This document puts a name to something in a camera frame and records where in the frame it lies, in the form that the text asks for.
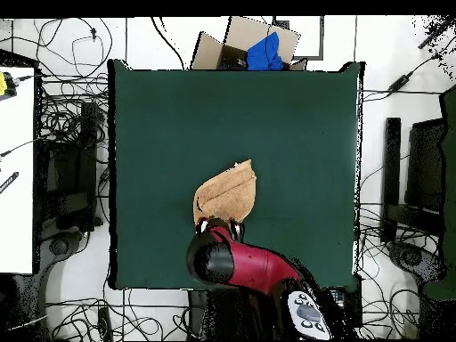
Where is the tan terry towel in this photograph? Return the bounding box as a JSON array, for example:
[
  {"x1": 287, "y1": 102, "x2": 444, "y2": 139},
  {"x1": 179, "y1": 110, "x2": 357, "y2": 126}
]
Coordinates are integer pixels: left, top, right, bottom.
[{"x1": 191, "y1": 159, "x2": 257, "y2": 225}]

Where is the black flat strip tool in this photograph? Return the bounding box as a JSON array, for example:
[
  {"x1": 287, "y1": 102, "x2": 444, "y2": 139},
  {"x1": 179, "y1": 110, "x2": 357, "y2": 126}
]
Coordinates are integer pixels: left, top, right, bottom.
[{"x1": 0, "y1": 171, "x2": 20, "y2": 195}]

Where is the dark green table cloth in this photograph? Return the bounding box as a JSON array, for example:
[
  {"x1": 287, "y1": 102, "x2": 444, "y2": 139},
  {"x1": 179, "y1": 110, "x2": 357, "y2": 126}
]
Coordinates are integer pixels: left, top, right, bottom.
[{"x1": 107, "y1": 58, "x2": 365, "y2": 290}]

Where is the black power strip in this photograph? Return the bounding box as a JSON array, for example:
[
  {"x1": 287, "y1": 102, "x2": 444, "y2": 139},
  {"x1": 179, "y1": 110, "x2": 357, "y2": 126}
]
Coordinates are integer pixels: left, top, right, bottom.
[{"x1": 97, "y1": 306, "x2": 114, "y2": 341}]

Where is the black equipment case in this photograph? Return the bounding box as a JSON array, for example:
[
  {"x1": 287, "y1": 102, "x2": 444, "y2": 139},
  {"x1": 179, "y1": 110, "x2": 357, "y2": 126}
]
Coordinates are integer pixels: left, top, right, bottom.
[{"x1": 38, "y1": 101, "x2": 99, "y2": 232}]

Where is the open cardboard box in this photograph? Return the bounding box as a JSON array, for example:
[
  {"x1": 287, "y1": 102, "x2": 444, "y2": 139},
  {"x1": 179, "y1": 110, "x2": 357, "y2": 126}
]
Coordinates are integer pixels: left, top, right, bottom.
[{"x1": 190, "y1": 15, "x2": 308, "y2": 71}]

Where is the black floor box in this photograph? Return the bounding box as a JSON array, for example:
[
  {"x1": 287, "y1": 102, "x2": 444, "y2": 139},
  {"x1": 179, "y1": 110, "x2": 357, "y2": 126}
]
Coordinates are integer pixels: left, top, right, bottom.
[{"x1": 342, "y1": 275, "x2": 363, "y2": 329}]

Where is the blue cloth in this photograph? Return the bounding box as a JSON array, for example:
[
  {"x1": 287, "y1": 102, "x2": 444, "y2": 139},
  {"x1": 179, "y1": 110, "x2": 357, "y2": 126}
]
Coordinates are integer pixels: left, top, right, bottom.
[{"x1": 246, "y1": 31, "x2": 285, "y2": 71}]

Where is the white side table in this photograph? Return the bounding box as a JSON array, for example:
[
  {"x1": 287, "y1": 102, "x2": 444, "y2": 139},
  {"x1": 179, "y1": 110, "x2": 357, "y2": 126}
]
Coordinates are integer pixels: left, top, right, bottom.
[{"x1": 0, "y1": 65, "x2": 37, "y2": 275}]

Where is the black upright bar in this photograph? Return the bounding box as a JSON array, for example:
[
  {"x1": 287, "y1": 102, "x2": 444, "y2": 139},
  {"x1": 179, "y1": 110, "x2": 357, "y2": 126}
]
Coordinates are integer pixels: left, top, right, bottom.
[{"x1": 381, "y1": 117, "x2": 403, "y2": 244}]

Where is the black panel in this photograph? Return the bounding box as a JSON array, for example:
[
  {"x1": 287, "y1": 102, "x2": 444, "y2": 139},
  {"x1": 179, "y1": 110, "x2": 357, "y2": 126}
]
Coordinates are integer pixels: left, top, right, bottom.
[{"x1": 404, "y1": 118, "x2": 446, "y2": 215}]

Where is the yellow and black device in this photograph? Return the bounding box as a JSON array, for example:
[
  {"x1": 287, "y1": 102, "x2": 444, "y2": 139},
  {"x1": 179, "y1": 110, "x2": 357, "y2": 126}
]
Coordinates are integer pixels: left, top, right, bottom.
[{"x1": 0, "y1": 71, "x2": 18, "y2": 102}]

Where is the black power adapter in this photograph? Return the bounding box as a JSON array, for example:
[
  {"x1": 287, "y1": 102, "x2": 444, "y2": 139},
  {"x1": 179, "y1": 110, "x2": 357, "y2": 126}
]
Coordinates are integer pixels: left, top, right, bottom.
[{"x1": 387, "y1": 72, "x2": 411, "y2": 93}]

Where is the green cloth covered stand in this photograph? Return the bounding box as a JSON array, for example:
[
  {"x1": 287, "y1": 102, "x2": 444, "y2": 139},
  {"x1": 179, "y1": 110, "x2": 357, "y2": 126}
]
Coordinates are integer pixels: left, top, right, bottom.
[{"x1": 421, "y1": 85, "x2": 456, "y2": 300}]

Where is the black rod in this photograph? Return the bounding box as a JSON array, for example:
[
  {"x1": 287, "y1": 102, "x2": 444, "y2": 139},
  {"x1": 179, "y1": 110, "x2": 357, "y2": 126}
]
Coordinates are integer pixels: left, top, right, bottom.
[{"x1": 418, "y1": 15, "x2": 456, "y2": 50}]

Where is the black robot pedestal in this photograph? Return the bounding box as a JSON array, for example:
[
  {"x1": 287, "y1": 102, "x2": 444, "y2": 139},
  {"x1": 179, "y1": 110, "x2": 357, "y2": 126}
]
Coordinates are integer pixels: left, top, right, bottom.
[{"x1": 186, "y1": 289, "x2": 362, "y2": 341}]

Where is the grey pedestal leg with foot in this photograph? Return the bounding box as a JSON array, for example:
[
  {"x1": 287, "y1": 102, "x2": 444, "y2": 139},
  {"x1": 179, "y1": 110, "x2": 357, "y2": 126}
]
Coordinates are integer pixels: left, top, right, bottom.
[
  {"x1": 387, "y1": 240, "x2": 446, "y2": 286},
  {"x1": 35, "y1": 230, "x2": 92, "y2": 332}
]

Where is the dark square frame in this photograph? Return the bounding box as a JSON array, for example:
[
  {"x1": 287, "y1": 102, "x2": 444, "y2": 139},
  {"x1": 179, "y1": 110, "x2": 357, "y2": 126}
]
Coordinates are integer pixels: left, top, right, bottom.
[{"x1": 273, "y1": 15, "x2": 325, "y2": 61}]

